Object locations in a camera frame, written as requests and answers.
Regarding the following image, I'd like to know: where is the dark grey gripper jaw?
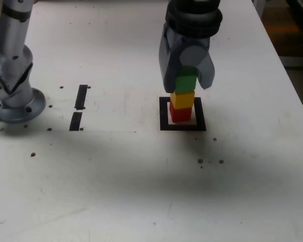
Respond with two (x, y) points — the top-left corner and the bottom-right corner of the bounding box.
(158, 23), (185, 93)

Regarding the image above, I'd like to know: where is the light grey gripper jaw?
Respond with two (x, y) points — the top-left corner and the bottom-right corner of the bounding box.
(179, 45), (216, 91)

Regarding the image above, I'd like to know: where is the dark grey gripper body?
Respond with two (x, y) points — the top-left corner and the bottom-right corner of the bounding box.
(167, 24), (211, 50)

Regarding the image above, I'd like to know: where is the green cube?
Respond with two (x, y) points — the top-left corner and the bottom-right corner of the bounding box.
(175, 66), (199, 92)

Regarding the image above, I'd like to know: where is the yellow cube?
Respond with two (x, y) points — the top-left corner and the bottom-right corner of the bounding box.
(170, 90), (195, 110)

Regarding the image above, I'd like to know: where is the red cube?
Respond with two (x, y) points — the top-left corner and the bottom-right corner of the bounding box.
(169, 101), (193, 124)

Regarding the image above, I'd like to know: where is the black tape square outline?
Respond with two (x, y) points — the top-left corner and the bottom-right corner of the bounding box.
(159, 96), (207, 132)

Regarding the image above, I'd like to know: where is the black tape strip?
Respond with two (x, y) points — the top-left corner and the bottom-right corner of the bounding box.
(69, 84), (88, 132)

